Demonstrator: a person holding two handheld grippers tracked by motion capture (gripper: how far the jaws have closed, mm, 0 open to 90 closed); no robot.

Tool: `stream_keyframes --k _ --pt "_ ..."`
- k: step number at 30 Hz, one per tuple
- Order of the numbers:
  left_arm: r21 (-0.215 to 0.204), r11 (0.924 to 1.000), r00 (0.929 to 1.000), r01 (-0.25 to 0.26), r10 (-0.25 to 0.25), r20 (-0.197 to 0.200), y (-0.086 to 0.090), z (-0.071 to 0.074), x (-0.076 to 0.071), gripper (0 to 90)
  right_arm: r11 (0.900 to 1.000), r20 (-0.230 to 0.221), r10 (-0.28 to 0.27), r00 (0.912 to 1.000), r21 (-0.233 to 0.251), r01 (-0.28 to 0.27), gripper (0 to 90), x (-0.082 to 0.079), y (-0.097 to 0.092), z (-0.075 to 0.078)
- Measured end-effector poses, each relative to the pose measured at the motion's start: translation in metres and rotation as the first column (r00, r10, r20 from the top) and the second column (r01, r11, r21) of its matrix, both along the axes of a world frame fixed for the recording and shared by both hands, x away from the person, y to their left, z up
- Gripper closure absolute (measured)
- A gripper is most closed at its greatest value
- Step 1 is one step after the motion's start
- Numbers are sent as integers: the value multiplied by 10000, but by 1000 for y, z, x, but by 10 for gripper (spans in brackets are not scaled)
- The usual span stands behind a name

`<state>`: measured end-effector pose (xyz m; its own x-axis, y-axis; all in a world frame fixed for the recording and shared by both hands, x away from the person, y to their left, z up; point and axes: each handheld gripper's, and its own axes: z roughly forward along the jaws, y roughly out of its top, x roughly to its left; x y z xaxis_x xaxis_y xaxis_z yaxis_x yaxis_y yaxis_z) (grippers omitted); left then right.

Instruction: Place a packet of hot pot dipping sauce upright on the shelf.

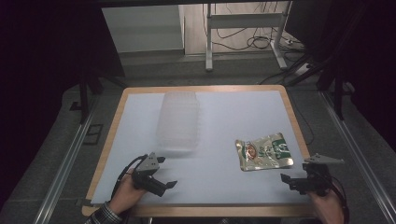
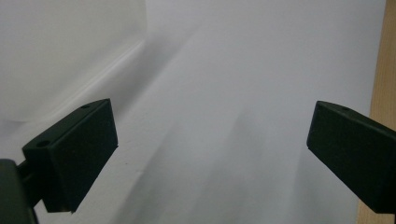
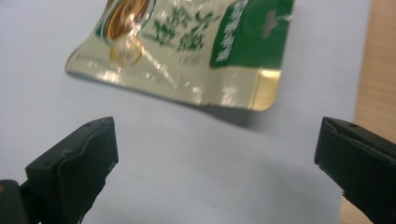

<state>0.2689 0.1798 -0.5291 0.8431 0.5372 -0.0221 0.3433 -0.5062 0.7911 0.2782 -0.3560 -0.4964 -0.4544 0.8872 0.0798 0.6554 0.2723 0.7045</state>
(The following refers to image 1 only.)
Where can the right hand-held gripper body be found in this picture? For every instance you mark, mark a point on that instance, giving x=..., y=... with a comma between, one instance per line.
x=316, y=177

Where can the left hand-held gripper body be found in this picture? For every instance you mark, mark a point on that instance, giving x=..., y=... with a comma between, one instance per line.
x=148, y=174

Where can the gold and green snack packet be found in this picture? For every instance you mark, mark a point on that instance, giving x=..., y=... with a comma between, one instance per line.
x=264, y=151

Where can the clear plastic container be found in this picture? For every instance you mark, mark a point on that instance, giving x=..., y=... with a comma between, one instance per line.
x=179, y=119

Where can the person's left hand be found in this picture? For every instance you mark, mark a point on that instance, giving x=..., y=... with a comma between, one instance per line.
x=126, y=194

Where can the person's right hand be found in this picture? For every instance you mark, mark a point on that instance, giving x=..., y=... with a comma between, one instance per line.
x=327, y=207

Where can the wooden framed white board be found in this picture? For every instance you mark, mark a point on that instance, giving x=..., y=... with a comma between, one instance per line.
x=199, y=146

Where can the person's left plaid sleeve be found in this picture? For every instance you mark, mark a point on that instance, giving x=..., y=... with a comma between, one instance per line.
x=104, y=215

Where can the black metal stand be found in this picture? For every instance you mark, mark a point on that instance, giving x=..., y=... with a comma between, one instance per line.
x=93, y=84
x=330, y=74

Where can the white power strip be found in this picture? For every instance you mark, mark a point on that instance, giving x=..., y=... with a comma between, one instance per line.
x=303, y=69

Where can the silver aluminium rail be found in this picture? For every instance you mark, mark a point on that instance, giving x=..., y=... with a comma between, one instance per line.
x=62, y=168
x=358, y=152

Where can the white metal desk frame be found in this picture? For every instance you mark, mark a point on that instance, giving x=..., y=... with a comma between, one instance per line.
x=246, y=31

